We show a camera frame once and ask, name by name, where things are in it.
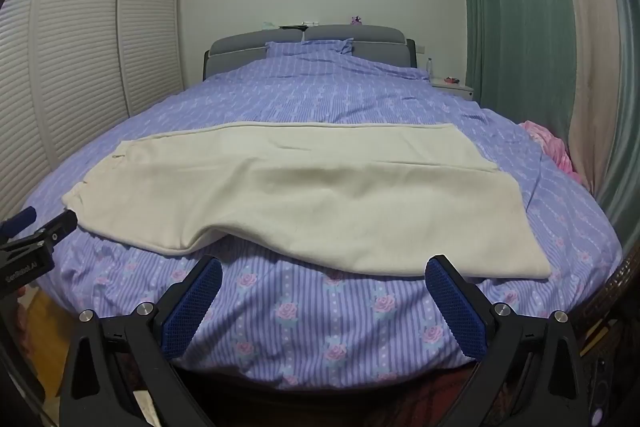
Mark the white louvred wardrobe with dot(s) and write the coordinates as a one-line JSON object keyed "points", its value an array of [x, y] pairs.
{"points": [[75, 57]]}

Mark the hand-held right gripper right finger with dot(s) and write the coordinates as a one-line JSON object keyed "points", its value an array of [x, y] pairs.
{"points": [[455, 307]]}

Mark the green curtain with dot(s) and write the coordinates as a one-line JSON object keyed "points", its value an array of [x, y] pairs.
{"points": [[510, 32], [622, 107]]}

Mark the clear plastic bottle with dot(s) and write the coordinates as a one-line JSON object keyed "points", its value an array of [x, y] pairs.
{"points": [[429, 68]]}

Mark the dark wooden furniture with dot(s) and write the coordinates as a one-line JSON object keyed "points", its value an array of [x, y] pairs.
{"points": [[615, 297]]}

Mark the cream pants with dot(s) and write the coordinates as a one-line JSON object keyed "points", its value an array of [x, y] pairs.
{"points": [[300, 197]]}

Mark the dark flat book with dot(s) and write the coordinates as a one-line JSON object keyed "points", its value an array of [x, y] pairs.
{"points": [[292, 27]]}

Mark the purple toy figure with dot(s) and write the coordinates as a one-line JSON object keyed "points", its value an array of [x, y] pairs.
{"points": [[356, 20]]}

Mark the white nightstand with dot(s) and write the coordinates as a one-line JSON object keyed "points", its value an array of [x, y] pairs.
{"points": [[457, 91]]}

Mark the grey bed headboard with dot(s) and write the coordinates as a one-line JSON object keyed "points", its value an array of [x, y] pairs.
{"points": [[235, 47]]}

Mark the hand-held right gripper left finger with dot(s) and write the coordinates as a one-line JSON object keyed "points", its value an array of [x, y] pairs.
{"points": [[192, 307]]}

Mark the purple floral pillow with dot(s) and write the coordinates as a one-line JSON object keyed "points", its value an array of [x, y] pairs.
{"points": [[310, 47]]}

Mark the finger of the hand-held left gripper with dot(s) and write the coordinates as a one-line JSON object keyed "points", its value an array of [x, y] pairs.
{"points": [[57, 227], [22, 217]]}

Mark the beige curtain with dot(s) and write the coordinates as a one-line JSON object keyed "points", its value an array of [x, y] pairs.
{"points": [[585, 57]]}

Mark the purple floral duvet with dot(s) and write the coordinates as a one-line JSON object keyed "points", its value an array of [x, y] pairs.
{"points": [[325, 322]]}

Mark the pink cloth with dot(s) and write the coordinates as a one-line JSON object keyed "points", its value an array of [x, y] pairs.
{"points": [[555, 147]]}

